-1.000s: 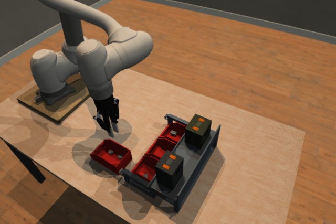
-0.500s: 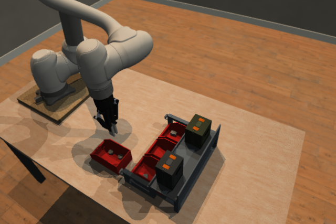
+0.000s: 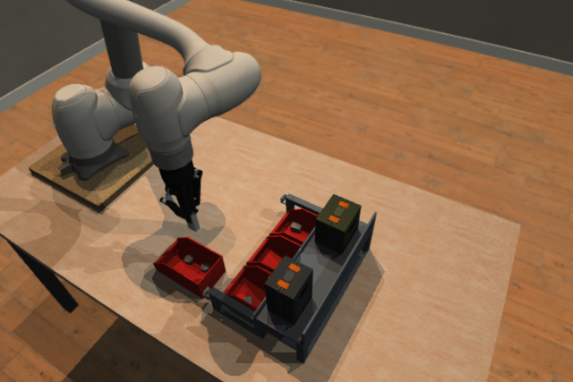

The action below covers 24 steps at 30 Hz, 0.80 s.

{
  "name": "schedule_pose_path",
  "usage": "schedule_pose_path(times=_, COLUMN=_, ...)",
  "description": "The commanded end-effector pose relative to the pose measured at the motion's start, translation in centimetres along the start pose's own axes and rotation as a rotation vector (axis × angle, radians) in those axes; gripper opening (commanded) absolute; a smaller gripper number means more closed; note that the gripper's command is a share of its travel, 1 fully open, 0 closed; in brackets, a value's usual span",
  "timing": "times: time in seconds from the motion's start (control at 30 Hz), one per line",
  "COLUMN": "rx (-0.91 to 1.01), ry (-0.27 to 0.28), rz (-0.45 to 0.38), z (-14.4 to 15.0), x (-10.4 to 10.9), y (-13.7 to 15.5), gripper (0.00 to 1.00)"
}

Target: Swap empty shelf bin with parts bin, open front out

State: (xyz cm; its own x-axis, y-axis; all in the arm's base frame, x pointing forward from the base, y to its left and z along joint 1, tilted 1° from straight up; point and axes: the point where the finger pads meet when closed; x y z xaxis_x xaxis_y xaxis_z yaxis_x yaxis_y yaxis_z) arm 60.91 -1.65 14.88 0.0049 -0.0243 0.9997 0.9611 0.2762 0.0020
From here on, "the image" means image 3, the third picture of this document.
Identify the grey metal shelf rack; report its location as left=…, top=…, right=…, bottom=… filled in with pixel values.
left=202, top=193, right=377, bottom=363

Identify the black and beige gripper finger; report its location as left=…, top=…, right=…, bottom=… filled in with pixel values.
left=187, top=167, right=202, bottom=230
left=159, top=185, right=198, bottom=232

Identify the black case with orange latches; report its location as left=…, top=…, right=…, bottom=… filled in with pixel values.
left=264, top=255, right=313, bottom=325

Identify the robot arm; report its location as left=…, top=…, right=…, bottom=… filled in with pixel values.
left=52, top=0, right=261, bottom=181

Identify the olive green tool case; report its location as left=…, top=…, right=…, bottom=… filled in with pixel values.
left=314, top=194, right=362, bottom=254

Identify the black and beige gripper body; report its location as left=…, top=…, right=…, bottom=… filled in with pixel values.
left=159, top=160, right=195, bottom=197

